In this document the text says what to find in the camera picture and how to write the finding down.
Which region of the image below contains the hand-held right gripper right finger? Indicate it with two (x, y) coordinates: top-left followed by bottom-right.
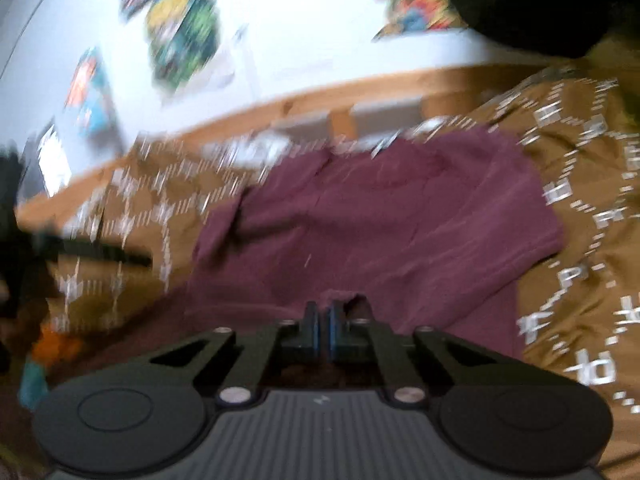
(327, 300), (502, 407)

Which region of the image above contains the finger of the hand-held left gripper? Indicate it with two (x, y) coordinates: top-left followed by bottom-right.
(32, 234), (152, 268)

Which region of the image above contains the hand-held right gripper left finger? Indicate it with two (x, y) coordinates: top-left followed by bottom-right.
(149, 301), (321, 407)

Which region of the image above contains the maroon garment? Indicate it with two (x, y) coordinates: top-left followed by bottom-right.
(65, 127), (567, 392)

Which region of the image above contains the orange cloth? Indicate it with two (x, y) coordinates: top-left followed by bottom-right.
(27, 324), (83, 363)

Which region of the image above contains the brown printed blanket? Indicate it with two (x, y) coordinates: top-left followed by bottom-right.
(15, 62), (640, 480)

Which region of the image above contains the black cloth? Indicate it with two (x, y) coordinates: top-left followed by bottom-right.
(439, 0), (628, 59)

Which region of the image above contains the pale wall poster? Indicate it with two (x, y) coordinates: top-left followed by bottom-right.
(34, 121), (74, 197)

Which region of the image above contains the red and blue wall poster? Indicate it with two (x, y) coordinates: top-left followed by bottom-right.
(64, 49), (122, 137)

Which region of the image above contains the green cartoon wall poster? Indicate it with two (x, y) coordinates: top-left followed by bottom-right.
(145, 0), (222, 97)

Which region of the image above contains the wooden bed frame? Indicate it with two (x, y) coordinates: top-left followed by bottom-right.
(15, 62), (568, 221)

